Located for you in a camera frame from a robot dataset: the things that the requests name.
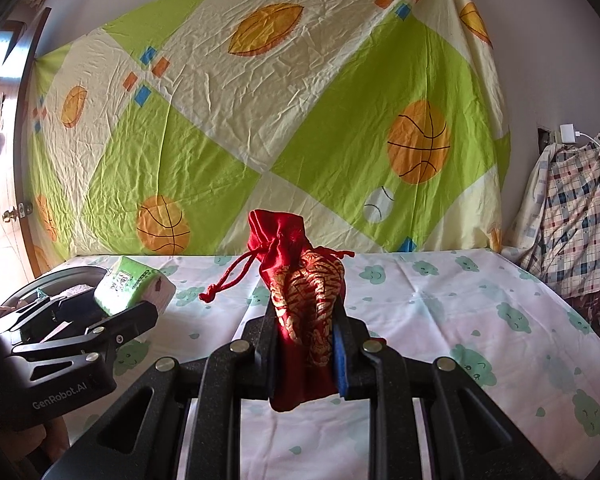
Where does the brass door knob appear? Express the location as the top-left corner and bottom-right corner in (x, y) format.
(1, 202), (33, 224)

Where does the green tissue pack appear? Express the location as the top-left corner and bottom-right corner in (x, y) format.
(94, 255), (177, 318)

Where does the red and gold drawstring pouch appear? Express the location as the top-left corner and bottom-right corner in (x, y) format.
(200, 209), (356, 413)

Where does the wooden door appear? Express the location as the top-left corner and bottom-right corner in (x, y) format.
(0, 5), (53, 281)

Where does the basketball print wall sheet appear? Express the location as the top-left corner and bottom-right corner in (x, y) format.
(27, 0), (512, 261)

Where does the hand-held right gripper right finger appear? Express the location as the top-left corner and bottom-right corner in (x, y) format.
(330, 305), (566, 480)

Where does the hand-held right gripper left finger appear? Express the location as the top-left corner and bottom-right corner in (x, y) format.
(40, 305), (286, 480)

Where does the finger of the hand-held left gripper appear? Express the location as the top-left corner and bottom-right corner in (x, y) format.
(11, 301), (160, 367)
(0, 290), (112, 346)

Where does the plaid fabric bag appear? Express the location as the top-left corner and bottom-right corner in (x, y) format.
(500, 117), (600, 301)

